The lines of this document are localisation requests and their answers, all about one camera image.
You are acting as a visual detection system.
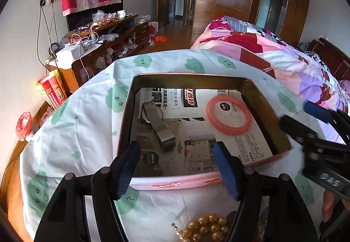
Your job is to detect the pink patchwork quilt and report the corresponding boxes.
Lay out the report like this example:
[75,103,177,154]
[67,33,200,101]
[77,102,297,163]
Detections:
[191,16,350,147]

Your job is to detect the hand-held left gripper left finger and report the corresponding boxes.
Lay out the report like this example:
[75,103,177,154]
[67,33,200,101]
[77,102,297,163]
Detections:
[33,140,142,242]

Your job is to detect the white green cloud tablecloth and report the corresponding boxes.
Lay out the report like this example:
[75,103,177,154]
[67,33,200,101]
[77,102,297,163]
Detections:
[19,49,348,242]

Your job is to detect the white box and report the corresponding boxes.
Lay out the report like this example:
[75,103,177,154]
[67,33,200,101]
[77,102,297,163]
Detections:
[56,44,85,61]

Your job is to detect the wooden headboard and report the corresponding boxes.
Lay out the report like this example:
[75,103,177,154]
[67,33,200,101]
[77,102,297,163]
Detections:
[308,37,350,81]

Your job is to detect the printed paper liner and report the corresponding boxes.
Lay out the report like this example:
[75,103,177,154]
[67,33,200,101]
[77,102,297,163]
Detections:
[131,86,274,177]

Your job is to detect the pink tin box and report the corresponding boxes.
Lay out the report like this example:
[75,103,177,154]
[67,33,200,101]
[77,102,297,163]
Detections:
[117,73,292,190]

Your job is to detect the red yellow carton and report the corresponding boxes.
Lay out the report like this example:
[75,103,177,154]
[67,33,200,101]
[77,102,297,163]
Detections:
[37,69,68,110]

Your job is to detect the black television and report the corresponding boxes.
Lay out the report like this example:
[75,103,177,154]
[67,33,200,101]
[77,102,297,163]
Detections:
[66,3,123,32]

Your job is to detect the gold bead necklace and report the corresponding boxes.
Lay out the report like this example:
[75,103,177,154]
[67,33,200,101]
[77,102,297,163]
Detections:
[171,213,231,242]

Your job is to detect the wooden TV cabinet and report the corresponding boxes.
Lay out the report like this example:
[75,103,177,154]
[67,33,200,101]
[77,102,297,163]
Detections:
[45,14,151,95]

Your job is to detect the silver metal band watch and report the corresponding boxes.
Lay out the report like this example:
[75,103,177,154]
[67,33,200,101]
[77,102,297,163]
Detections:
[141,101,175,152]

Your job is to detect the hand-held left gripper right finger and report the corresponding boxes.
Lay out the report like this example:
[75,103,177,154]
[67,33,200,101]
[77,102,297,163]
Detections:
[214,141,319,242]

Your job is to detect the black hanging cables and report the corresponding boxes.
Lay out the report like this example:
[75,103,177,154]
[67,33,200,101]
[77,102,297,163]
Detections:
[38,4,59,65]

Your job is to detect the red plastic bag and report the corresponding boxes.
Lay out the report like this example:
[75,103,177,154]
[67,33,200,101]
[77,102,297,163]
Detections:
[16,111,35,141]

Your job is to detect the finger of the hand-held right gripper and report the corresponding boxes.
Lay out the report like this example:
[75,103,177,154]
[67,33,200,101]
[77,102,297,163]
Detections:
[279,115,350,175]
[303,102,350,134]

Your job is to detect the pink bangle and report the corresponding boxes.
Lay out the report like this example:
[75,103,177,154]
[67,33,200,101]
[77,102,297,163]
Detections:
[206,95,252,136]

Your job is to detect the person's right hand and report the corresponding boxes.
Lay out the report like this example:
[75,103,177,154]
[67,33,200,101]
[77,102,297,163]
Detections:
[323,192,338,222]

